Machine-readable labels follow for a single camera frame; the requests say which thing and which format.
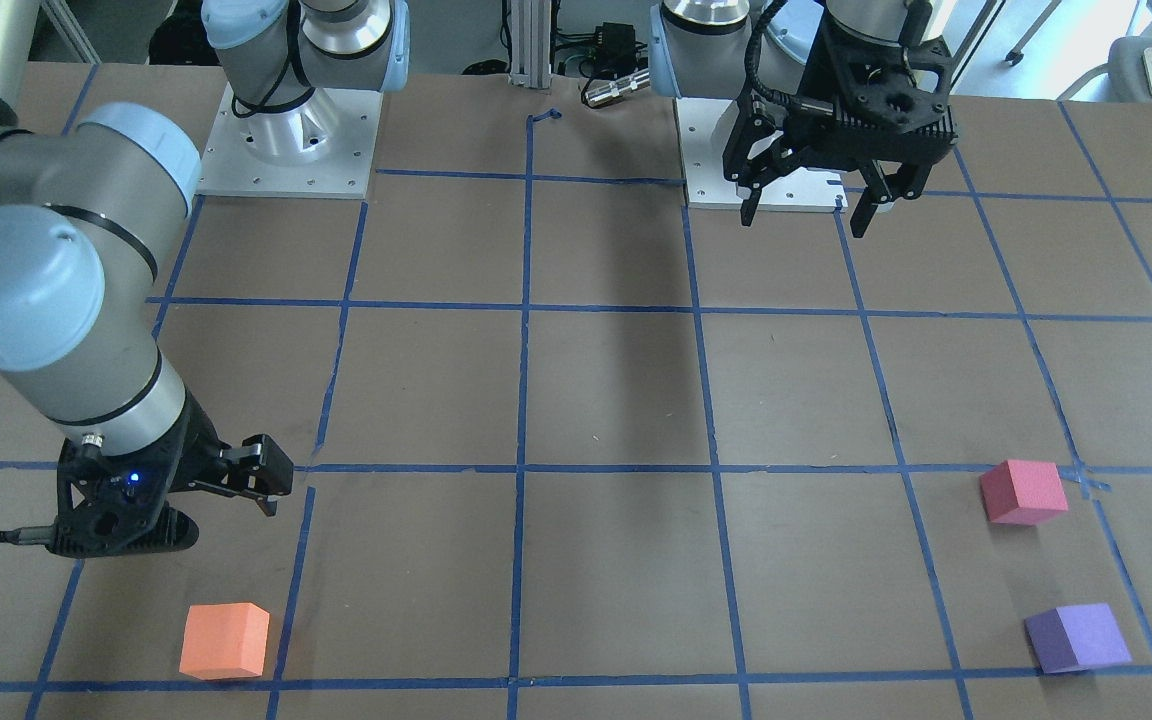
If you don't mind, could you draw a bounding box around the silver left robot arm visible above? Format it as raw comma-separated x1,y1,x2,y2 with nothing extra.
647,1,960,238

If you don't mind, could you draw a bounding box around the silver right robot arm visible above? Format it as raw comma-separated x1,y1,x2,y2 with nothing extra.
0,1,294,559

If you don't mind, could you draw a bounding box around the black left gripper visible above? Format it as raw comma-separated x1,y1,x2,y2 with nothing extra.
726,28,958,240

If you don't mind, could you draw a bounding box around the pink foam block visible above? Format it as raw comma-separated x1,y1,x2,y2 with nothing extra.
978,458,1069,526

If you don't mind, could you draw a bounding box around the orange foam block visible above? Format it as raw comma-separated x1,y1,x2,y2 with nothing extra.
179,602,271,682

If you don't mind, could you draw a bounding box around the black power adapter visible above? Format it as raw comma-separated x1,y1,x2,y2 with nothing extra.
573,22,645,79

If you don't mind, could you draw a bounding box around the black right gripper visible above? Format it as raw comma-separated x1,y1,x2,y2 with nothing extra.
0,395,294,559

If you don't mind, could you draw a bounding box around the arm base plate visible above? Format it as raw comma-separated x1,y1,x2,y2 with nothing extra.
675,97,849,213
197,88,384,200

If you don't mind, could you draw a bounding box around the aluminium frame post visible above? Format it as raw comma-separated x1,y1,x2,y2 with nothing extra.
506,0,556,92

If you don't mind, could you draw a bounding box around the silver metal cylinder connector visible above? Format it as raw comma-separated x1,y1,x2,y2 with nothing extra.
581,68,652,109

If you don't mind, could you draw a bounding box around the purple foam block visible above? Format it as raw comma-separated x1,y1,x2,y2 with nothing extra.
1024,602,1132,674

